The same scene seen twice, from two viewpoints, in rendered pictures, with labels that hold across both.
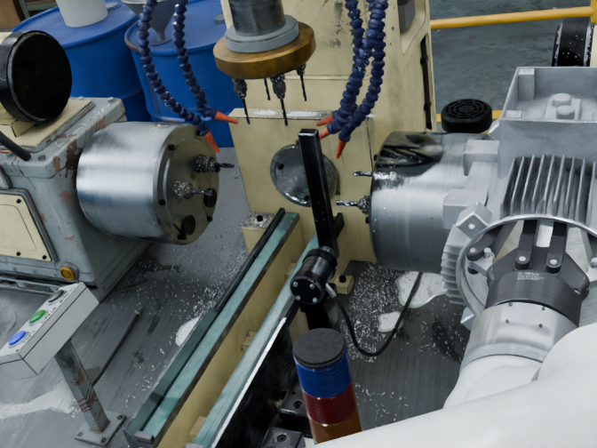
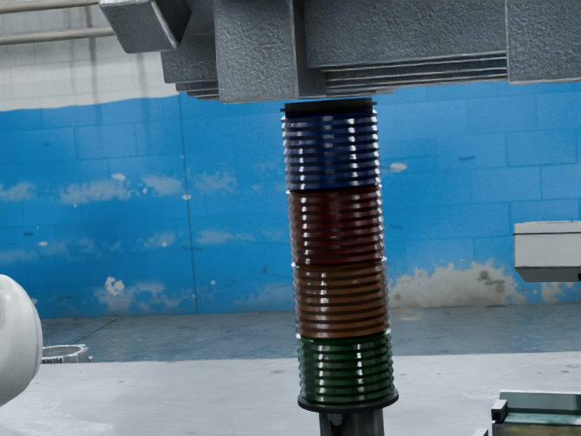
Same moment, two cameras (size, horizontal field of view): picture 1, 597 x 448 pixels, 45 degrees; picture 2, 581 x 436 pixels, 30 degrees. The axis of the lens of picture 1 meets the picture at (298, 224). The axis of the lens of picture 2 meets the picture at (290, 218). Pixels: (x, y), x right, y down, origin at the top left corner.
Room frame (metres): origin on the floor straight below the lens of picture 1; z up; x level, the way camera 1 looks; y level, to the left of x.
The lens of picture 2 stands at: (0.49, -0.66, 1.21)
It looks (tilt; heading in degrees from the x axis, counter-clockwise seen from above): 6 degrees down; 84
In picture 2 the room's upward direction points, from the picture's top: 4 degrees counter-clockwise
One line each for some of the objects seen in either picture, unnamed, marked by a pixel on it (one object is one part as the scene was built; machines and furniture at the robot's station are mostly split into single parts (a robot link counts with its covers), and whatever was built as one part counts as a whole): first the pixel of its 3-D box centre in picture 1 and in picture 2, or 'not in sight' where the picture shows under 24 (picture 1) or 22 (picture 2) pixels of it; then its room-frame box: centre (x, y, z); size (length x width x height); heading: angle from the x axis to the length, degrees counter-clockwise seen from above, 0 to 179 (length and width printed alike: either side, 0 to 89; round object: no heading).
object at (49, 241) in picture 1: (51, 193); not in sight; (1.48, 0.54, 0.99); 0.35 x 0.31 x 0.37; 62
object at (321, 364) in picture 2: not in sight; (345, 364); (0.59, 0.00, 1.05); 0.06 x 0.06 x 0.04
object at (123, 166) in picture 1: (131, 180); not in sight; (1.37, 0.33, 1.04); 0.37 x 0.25 x 0.25; 62
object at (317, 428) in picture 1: (333, 417); (341, 293); (0.59, 0.00, 1.10); 0.06 x 0.06 x 0.04
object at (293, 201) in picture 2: (328, 391); (335, 222); (0.59, 0.00, 1.14); 0.06 x 0.06 x 0.04
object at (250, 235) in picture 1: (264, 238); not in sight; (1.32, 0.08, 0.86); 0.07 x 0.06 x 0.12; 62
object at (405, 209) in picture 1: (455, 204); not in sight; (1.05, -0.28, 1.04); 0.41 x 0.25 x 0.25; 62
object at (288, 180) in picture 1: (303, 177); not in sight; (1.29, -0.03, 1.02); 0.15 x 0.02 x 0.15; 62
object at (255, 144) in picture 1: (316, 178); not in sight; (1.34, -0.06, 0.97); 0.30 x 0.11 x 0.34; 62
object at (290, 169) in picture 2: (322, 364); (331, 150); (0.59, 0.00, 1.19); 0.06 x 0.06 x 0.04
